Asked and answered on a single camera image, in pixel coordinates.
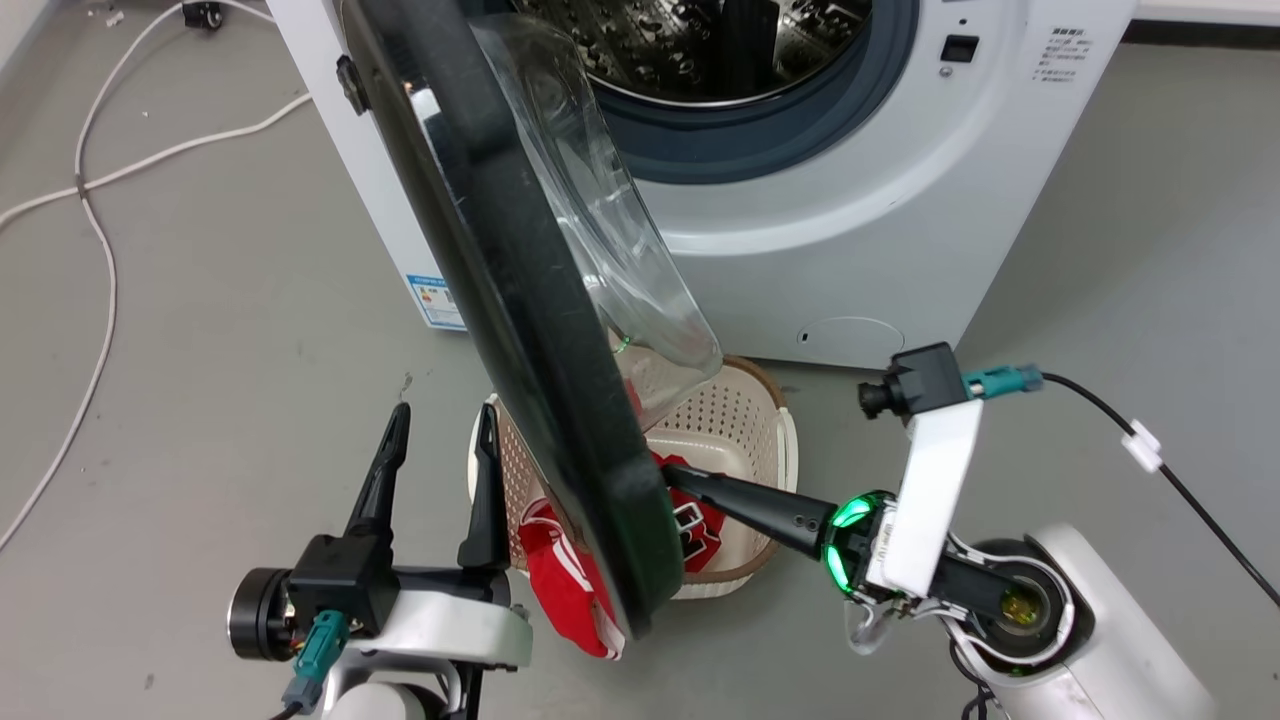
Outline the round filter cover panel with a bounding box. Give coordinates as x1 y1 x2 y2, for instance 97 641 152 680
796 316 907 370

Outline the blue energy label sticker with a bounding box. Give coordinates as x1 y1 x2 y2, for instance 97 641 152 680
405 272 469 332

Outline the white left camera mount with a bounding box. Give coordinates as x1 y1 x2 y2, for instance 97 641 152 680
345 588 534 671

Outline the teal camera connector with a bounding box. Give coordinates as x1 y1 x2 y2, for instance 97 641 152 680
281 609 352 714
962 364 1045 400

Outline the white front-load washing machine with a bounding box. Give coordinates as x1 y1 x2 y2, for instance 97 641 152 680
265 0 1141 371

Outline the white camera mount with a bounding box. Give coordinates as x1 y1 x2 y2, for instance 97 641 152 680
864 398 986 601
345 588 534 671

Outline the teal right camera connector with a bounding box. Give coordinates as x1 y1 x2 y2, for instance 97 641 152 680
962 364 1045 400

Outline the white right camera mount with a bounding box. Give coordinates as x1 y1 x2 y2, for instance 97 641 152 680
864 398 986 601

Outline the long thin white floor cable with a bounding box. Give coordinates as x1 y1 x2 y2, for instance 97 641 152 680
0 0 277 554

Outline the thick white floor cable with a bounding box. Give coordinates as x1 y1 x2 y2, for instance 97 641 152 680
0 92 314 229

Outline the grey rubber door gasket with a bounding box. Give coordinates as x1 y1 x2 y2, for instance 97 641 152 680
590 0 922 187

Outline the black right camera cable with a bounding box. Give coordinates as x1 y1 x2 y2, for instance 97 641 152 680
1038 371 1280 609

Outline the red white garment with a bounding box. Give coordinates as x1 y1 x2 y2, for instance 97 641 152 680
516 450 727 662

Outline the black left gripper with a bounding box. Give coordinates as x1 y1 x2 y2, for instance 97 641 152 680
344 402 513 609

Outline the green ringed right gripper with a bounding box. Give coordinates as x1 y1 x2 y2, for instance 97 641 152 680
664 462 903 603

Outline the black round glass washer door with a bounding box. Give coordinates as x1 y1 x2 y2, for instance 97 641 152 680
337 0 724 642

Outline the steel perforated washer drum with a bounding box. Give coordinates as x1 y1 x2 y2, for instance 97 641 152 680
510 0 874 107

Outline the teal left camera connector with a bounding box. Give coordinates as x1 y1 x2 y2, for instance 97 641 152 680
281 609 352 714

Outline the beige perforated laundry basket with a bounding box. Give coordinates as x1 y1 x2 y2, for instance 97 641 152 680
467 340 800 602

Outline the white cable clip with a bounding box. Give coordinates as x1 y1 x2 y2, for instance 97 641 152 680
1121 419 1164 474

